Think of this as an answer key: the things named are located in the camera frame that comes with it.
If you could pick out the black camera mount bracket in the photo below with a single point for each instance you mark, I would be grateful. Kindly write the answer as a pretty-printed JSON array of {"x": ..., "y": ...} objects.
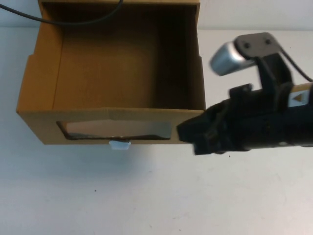
[{"x": 259, "y": 44}]

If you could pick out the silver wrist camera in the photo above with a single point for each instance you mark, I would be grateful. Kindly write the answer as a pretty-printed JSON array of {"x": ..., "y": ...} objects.
[{"x": 227, "y": 58}]

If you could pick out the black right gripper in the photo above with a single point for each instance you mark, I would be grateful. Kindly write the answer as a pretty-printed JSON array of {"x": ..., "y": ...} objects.
[{"x": 256, "y": 122}]

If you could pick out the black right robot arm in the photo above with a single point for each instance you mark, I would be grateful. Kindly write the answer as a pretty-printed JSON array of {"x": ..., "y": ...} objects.
[{"x": 300, "y": 122}]

